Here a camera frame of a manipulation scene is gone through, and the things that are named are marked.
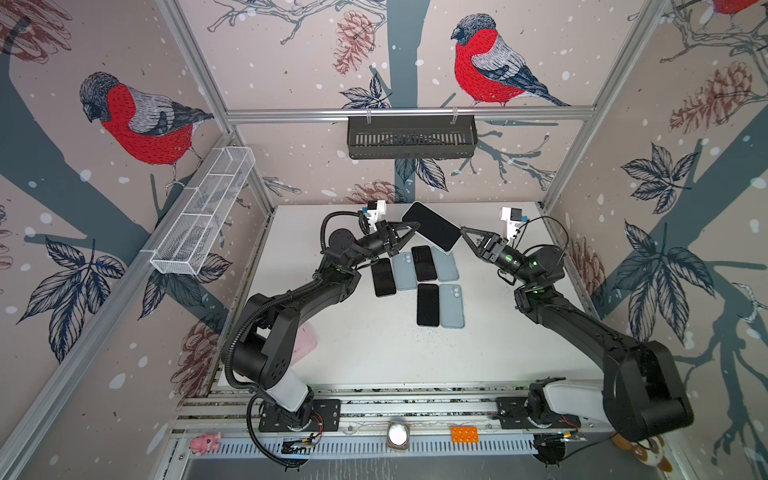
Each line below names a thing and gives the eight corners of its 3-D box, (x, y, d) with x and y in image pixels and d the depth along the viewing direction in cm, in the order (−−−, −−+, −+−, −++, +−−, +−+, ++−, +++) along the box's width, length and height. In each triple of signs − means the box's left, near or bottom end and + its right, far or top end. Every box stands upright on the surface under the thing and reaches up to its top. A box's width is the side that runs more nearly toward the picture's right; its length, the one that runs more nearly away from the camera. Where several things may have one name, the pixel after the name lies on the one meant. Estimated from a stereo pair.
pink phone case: (294, 364, 84) (291, 360, 81) (302, 328, 91) (299, 323, 88) (314, 364, 84) (311, 360, 81) (320, 328, 91) (317, 323, 88)
